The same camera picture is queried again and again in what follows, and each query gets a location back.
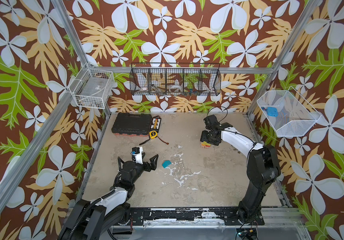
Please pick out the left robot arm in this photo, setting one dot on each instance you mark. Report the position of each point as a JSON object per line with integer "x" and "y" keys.
{"x": 88, "y": 220}

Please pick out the electronics board with led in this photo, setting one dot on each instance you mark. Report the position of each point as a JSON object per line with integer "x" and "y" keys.
{"x": 246, "y": 234}

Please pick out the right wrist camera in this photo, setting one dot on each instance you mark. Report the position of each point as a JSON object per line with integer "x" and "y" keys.
{"x": 210, "y": 121}

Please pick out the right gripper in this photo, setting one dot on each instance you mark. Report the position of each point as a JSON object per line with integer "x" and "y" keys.
{"x": 209, "y": 137}

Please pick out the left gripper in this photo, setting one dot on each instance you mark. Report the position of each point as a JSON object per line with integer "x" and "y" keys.
{"x": 152, "y": 165}

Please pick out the teal wood block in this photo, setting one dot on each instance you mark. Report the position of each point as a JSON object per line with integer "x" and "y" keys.
{"x": 166, "y": 163}

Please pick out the white mesh basket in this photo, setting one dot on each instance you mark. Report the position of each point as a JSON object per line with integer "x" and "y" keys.
{"x": 296, "y": 115}

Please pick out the black tool case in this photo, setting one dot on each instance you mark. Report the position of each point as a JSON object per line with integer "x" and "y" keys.
{"x": 132, "y": 124}

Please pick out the black wire basket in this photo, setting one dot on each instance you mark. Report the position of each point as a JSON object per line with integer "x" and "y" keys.
{"x": 188, "y": 79}

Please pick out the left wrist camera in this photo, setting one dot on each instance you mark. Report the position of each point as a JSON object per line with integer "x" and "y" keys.
{"x": 137, "y": 155}

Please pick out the yellow tape measure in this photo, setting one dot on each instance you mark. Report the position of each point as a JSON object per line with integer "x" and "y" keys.
{"x": 153, "y": 134}

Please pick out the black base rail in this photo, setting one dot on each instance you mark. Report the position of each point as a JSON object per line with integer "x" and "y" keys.
{"x": 226, "y": 215}

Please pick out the white wire basket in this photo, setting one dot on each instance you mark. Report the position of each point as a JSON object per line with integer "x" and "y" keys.
{"x": 92, "y": 87}

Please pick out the blue object in basket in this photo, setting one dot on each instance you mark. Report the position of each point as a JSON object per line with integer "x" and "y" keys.
{"x": 272, "y": 112}

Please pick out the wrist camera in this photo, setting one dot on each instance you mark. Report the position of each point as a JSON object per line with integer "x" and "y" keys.
{"x": 210, "y": 121}
{"x": 137, "y": 155}

